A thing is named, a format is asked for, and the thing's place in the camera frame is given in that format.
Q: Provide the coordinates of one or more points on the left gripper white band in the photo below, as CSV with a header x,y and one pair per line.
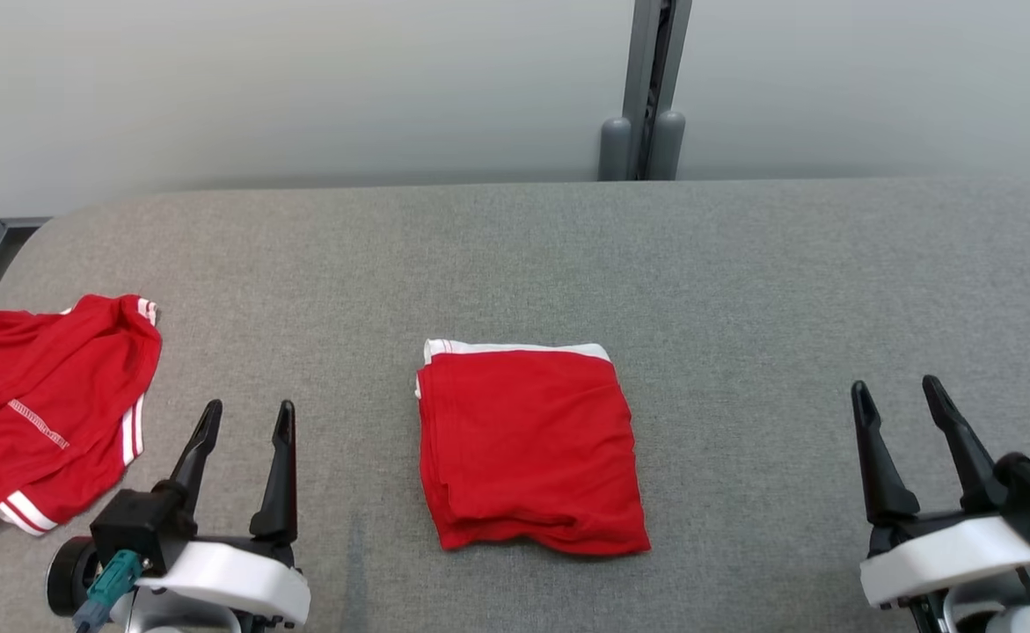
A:
x,y
224,580

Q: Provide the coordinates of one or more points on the red garment broad white stripe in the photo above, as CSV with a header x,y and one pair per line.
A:
x,y
523,448

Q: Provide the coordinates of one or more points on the grey metal partition post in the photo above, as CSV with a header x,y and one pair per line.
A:
x,y
646,88

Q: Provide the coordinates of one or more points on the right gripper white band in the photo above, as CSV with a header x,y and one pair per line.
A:
x,y
963,554

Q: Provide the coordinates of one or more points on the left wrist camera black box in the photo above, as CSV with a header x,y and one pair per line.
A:
x,y
132,527

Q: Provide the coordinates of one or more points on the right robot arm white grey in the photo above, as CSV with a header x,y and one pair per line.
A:
x,y
998,615

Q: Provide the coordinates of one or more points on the red shirt white sleeves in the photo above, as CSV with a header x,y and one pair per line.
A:
x,y
40,413

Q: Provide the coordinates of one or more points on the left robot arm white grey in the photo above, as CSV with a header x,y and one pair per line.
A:
x,y
180,620

